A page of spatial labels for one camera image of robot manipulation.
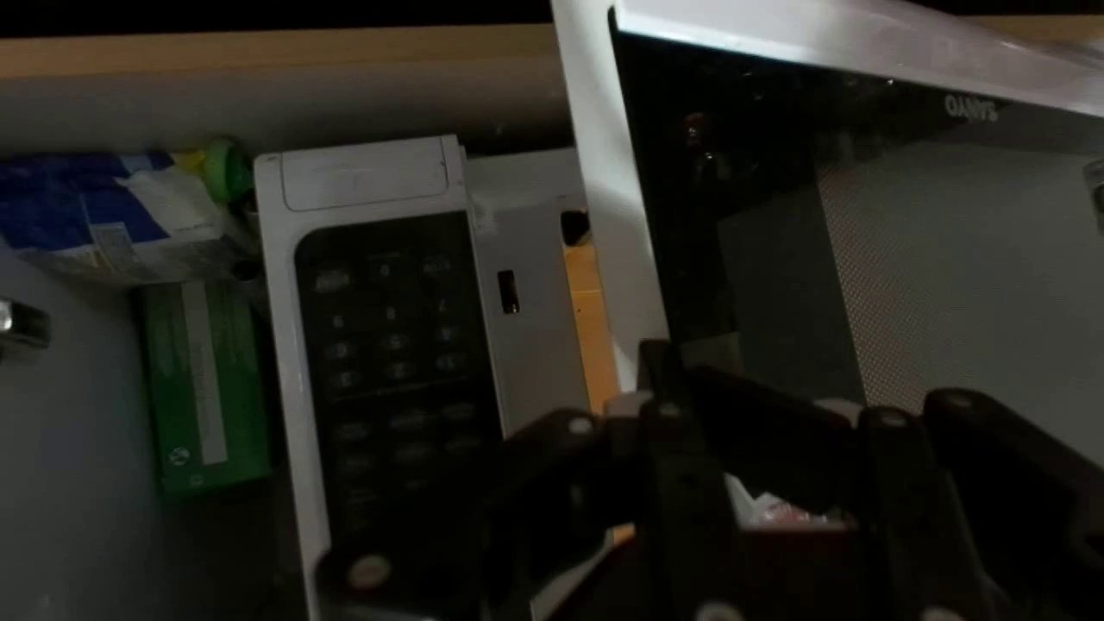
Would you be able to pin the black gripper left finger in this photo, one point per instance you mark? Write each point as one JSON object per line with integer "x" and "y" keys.
{"x": 678, "y": 495}

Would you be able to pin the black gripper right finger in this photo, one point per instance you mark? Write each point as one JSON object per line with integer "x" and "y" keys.
{"x": 990, "y": 519}

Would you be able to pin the microwave door with dark window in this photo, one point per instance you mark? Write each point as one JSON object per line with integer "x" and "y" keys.
{"x": 804, "y": 228}

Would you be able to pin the white microwave body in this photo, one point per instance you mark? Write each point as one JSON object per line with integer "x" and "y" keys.
{"x": 393, "y": 347}

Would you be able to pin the green cardboard box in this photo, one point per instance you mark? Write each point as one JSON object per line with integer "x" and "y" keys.
{"x": 210, "y": 393}

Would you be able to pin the green yellow small object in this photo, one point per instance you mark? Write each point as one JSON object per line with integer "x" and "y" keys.
{"x": 226, "y": 173}

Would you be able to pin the wooden shelf board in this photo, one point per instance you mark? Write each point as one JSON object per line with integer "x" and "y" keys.
{"x": 289, "y": 80}

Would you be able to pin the blue white plastic package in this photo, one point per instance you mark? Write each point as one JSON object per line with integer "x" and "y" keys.
{"x": 104, "y": 213}

